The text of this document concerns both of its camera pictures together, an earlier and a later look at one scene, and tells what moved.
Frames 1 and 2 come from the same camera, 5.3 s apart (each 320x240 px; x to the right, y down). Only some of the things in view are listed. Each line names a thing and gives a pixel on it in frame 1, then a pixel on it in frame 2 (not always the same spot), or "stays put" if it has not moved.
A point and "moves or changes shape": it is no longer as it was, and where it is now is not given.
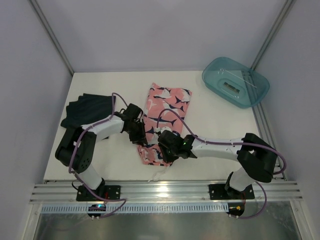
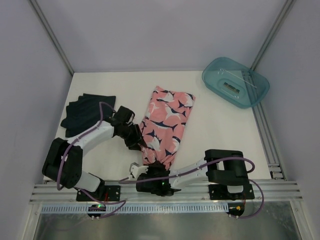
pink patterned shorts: (166, 110) moves or changes shape
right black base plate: (218, 192) stays put
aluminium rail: (163, 192) stays put
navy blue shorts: (87, 109) stays put
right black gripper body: (166, 153) -> (155, 170)
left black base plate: (108, 191) stays put
